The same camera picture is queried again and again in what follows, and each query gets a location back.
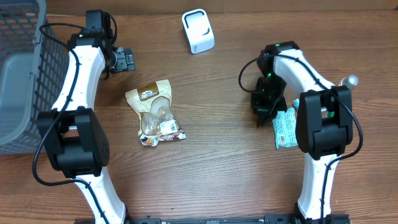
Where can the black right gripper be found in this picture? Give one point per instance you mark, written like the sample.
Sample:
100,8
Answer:
267,107

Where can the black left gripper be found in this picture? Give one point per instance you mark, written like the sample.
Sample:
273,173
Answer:
127,60

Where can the light blue wipes pack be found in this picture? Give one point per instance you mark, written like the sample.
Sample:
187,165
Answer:
284,128

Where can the brown snack packet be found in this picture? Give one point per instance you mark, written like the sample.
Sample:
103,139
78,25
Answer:
152,104

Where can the yellow bottle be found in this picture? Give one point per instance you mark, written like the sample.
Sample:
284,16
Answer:
350,82

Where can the teal tissue pack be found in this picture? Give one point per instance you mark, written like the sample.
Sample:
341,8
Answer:
295,104

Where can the green lid jar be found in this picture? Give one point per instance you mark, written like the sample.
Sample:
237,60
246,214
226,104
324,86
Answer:
331,114

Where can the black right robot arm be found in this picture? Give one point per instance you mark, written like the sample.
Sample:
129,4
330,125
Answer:
324,123

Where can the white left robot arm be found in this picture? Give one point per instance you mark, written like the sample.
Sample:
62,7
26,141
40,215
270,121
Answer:
74,148

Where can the white barcode scanner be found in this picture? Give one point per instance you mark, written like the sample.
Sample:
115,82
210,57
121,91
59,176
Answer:
198,31

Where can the dark grey plastic basket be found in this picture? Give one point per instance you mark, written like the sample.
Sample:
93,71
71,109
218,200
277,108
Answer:
33,69

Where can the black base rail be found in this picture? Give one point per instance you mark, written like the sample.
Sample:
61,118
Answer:
267,219

